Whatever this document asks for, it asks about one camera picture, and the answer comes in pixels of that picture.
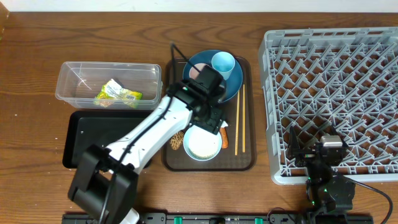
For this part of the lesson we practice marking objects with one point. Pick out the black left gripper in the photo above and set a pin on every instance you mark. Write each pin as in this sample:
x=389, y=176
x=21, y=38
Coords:
x=210, y=123

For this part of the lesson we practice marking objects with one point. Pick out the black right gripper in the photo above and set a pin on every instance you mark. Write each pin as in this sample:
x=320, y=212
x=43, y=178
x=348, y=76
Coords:
x=308, y=156

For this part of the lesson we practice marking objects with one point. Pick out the orange carrot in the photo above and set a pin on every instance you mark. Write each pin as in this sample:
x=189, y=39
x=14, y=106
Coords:
x=224, y=138

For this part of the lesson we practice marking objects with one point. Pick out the white cooked rice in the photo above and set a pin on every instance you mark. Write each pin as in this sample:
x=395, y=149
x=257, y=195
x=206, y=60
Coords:
x=201, y=143

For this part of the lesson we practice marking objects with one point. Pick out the light blue bowl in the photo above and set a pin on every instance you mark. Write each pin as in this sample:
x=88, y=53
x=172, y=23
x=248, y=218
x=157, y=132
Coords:
x=185, y=145

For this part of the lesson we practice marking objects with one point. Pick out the brown noodle clump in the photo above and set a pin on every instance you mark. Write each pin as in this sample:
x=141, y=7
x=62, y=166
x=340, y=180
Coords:
x=176, y=140

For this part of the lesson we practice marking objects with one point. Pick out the white tissue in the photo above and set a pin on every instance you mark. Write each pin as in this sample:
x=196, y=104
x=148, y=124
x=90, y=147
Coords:
x=224, y=124

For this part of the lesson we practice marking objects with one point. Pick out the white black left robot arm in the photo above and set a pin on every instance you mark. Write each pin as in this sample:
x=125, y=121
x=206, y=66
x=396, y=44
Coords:
x=105, y=182

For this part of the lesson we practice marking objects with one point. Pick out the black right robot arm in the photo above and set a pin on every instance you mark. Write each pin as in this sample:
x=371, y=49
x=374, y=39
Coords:
x=329, y=194

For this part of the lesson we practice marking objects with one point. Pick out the grey dishwasher rack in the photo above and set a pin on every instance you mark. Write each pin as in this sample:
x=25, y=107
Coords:
x=317, y=79

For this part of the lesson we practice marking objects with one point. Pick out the black waste tray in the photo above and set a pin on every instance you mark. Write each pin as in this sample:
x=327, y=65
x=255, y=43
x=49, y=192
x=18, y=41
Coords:
x=98, y=127

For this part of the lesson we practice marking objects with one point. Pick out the left wooden chopstick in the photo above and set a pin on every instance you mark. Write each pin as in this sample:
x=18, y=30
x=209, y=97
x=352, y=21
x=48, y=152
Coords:
x=237, y=124

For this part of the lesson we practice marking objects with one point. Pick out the wooden chopstick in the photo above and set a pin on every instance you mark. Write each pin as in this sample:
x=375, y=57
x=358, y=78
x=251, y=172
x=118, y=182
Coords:
x=237, y=124
x=244, y=121

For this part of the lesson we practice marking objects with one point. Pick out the right wooden chopstick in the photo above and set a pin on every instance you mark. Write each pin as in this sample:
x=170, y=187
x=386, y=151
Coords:
x=244, y=121

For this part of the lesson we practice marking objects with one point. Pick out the pink cup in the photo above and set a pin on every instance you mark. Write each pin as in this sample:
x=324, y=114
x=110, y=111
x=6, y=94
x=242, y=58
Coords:
x=196, y=69

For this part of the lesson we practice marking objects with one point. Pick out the light blue cup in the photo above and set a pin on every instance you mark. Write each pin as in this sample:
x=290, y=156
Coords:
x=224, y=63

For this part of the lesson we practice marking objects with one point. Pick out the dark blue plate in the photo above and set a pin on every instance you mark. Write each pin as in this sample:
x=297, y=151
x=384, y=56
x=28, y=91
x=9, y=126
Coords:
x=235, y=80

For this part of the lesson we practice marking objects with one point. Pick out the green yellow snack wrapper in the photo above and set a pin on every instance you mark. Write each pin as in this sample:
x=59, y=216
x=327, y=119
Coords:
x=112, y=91

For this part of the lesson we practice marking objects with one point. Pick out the clear plastic bin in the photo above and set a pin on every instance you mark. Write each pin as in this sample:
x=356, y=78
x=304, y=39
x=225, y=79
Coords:
x=79, y=84

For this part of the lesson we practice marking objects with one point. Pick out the black mounting rail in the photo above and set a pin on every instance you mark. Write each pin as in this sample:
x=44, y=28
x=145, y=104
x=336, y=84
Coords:
x=162, y=218

